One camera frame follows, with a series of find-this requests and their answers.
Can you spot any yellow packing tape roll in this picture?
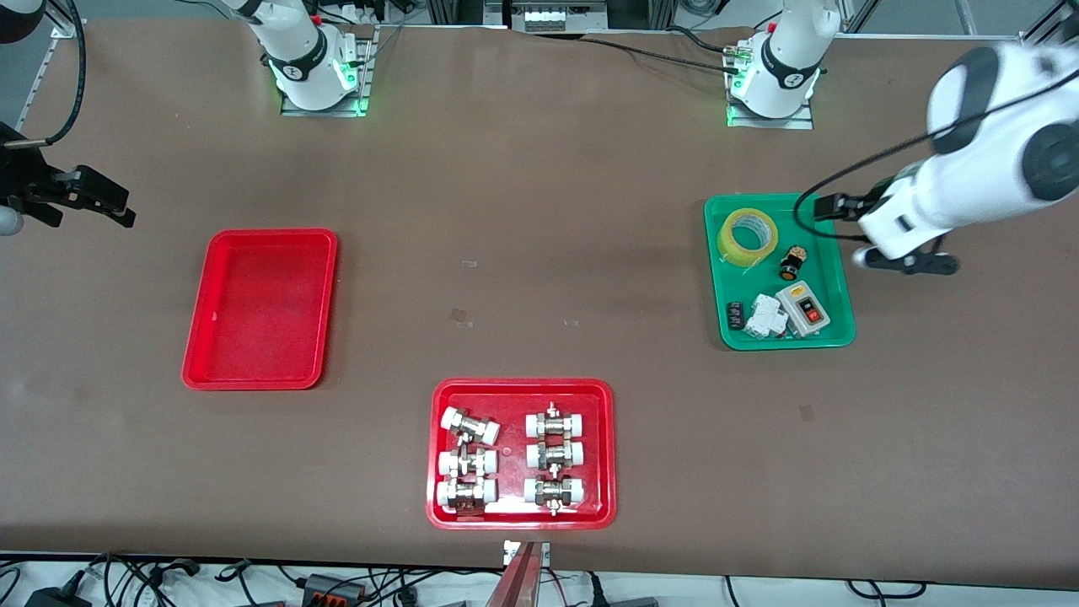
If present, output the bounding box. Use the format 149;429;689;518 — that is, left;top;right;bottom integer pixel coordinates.
717;207;780;269

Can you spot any green plastic tray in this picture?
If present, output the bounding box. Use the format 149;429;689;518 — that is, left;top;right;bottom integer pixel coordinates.
704;193;857;351

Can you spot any empty red plastic tray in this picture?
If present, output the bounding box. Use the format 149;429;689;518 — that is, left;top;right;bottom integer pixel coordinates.
181;228;340;391

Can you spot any red tray holding fittings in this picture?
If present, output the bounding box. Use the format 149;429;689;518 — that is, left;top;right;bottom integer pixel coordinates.
426;378;617;531

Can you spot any white circuit breaker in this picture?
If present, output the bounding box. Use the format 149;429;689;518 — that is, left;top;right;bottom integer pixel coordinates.
746;293;791;341

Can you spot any grey terminal block device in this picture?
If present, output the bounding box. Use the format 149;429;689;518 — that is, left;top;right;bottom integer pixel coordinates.
510;0;608;35

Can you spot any white-capped brass pipe fitting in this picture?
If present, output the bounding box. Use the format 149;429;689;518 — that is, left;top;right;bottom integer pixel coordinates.
436;477;498;515
525;438;586;471
441;406;501;445
525;403;587;439
523;475;586;515
438;447;498;479

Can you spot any black power adapter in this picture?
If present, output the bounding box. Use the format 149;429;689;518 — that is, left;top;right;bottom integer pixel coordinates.
25;584;94;607

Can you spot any red metal bar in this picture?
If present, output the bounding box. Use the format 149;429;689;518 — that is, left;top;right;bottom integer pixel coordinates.
485;541;540;607

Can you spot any white two-button switch box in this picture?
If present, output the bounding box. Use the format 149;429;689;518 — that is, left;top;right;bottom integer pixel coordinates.
775;282;833;338

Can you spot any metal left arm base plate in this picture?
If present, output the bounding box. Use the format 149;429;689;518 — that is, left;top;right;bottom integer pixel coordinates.
727;99;815;131

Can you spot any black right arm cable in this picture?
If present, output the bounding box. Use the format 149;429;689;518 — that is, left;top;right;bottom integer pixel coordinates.
4;0;88;149

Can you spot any aluminium profile post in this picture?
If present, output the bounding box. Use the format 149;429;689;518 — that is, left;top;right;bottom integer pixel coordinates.
1018;0;1079;51
46;0;87;40

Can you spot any black cable on table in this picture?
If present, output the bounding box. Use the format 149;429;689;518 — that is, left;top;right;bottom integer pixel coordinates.
580;27;747;75

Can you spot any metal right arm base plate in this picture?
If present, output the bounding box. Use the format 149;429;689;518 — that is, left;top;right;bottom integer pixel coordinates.
281;25;376;117

